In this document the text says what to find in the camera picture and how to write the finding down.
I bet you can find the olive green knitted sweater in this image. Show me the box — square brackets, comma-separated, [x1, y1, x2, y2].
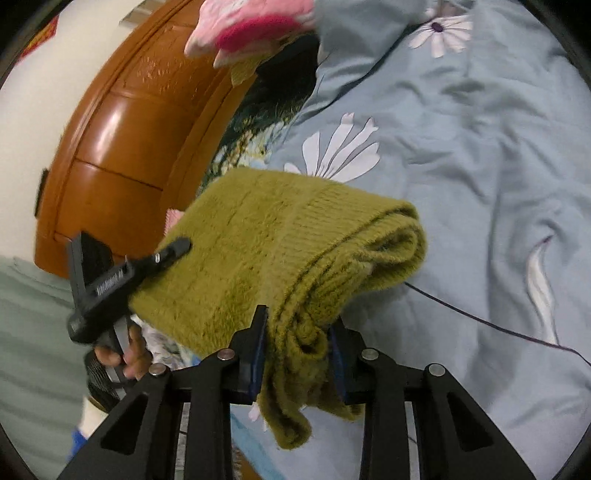
[129, 168, 427, 449]

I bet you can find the pink folded clothes stack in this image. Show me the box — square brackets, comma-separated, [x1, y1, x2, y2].
[184, 0, 315, 68]

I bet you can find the person's left hand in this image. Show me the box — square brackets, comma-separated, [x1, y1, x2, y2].
[94, 324, 152, 380]

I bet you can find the pink ribbed cloth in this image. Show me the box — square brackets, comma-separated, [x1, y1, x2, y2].
[163, 209, 184, 235]

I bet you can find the wooden headboard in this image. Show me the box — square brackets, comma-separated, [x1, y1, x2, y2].
[34, 1, 247, 277]

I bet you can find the light blue floral duvet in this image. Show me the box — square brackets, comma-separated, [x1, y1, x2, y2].
[225, 0, 591, 480]

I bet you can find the red wall decoration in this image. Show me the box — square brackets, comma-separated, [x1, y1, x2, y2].
[17, 15, 59, 63]

